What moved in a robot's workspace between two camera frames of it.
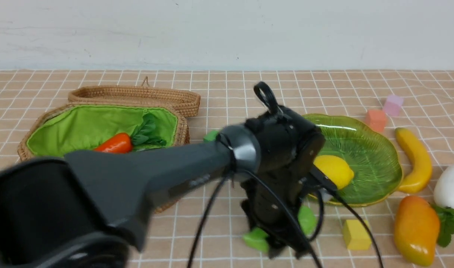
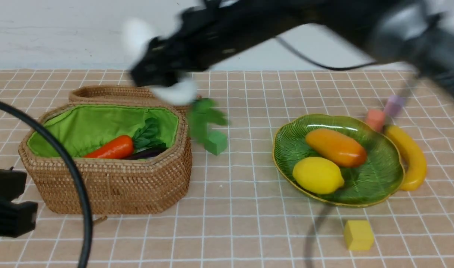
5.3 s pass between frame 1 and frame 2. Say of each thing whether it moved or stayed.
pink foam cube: stayed
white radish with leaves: moved
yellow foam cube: stayed
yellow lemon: moved
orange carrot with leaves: stayed
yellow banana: moved
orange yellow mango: moved
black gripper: moved
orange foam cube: stayed
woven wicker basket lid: stayed
